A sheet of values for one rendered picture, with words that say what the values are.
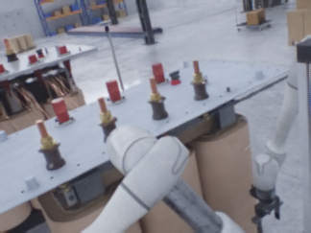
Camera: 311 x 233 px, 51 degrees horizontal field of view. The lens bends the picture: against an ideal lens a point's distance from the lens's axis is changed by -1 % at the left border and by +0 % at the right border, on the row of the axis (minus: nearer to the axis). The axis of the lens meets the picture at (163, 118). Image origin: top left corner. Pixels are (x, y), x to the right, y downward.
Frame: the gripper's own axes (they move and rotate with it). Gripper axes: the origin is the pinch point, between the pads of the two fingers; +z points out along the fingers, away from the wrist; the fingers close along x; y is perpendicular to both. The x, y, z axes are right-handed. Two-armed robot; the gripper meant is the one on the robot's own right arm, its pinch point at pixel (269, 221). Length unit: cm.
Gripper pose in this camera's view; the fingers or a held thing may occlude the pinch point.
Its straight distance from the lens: 178.4
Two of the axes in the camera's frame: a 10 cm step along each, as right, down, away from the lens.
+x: 8.0, -3.8, 4.6
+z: 2.0, 9.0, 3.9
